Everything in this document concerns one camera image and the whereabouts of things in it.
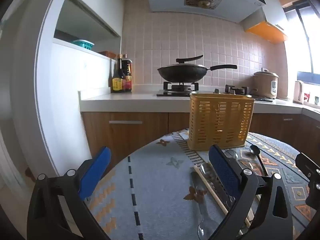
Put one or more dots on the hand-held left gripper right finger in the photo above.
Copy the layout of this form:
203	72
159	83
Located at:
225	172

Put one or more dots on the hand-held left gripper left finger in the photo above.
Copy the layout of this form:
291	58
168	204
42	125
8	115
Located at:
96	170

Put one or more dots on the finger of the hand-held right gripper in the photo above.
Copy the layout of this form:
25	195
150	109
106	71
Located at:
306	166

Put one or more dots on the clear plastic spoon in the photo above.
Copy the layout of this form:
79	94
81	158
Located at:
203	215
206	171
231	154

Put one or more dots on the wooden chopstick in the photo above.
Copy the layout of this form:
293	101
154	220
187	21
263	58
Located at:
210	190
247	221

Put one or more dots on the black spoon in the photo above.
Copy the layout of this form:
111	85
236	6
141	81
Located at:
255	150

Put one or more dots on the yellow slotted plastic utensil basket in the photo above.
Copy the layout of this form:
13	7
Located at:
220	120

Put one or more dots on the wooden base cabinet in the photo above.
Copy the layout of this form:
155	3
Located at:
125	140

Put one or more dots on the white red mug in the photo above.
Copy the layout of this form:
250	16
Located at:
307	97

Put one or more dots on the white electric kettle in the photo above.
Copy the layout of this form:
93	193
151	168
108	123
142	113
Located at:
298	92

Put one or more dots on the white kitchen countertop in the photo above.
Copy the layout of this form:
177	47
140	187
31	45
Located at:
130	98

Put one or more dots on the dark bottle with yellow label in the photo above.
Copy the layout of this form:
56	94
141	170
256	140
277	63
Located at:
118	80

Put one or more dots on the beige rice cooker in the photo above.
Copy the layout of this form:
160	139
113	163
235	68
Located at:
265	82

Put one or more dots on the black gas stove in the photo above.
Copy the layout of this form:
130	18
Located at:
172	93

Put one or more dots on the dark bottle with red label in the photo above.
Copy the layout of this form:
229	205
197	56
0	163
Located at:
128	77

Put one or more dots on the black wok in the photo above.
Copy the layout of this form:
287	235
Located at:
180	73

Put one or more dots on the brown woven basket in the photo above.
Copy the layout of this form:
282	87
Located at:
108	54

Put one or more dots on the black wok lid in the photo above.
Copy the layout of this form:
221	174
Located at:
185	60

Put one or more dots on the window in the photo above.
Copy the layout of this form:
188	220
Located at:
302	42

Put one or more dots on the teal plastic basket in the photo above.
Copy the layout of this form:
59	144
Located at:
83	44

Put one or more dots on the grey range hood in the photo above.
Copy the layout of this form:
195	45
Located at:
175	0

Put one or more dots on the orange wall cabinet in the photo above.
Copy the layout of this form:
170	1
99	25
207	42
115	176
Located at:
268	33

